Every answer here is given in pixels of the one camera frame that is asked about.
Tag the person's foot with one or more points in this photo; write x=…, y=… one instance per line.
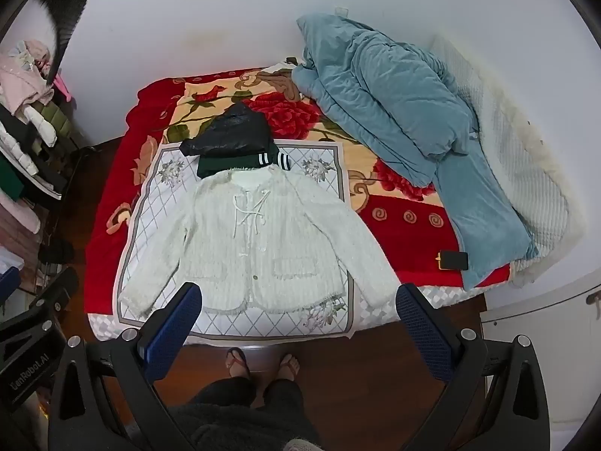
x=287, y=366
x=237, y=362

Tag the person's left foot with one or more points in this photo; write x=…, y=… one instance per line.
x=237, y=362

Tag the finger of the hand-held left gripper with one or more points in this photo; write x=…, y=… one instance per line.
x=7, y=281
x=58, y=287

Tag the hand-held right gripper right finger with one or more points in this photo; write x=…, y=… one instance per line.
x=422, y=333

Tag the white fluffy jacket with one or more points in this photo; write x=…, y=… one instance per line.
x=281, y=225

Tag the blue duvet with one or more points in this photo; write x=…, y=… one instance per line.
x=385, y=94

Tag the person's right foot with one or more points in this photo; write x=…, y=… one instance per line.
x=287, y=366

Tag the white diamond-pattern mat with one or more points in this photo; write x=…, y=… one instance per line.
x=155, y=197

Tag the green garment with white stripes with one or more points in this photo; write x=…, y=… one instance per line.
x=220, y=165

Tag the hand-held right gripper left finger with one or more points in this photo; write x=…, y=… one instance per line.
x=171, y=333

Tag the grey checkered bed sheet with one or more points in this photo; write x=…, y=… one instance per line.
x=422, y=303

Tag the white quilted pillow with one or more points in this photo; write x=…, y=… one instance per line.
x=526, y=174

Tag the black shiny jacket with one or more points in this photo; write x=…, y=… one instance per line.
x=234, y=131

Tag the shelf of folded clothes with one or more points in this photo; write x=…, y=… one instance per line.
x=33, y=117

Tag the black phone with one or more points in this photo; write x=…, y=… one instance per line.
x=453, y=260

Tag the person's dark trousers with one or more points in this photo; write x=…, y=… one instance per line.
x=244, y=413

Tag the white cabinet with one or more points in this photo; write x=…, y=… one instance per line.
x=540, y=324

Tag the red floral blanket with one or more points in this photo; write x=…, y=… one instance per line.
x=408, y=225

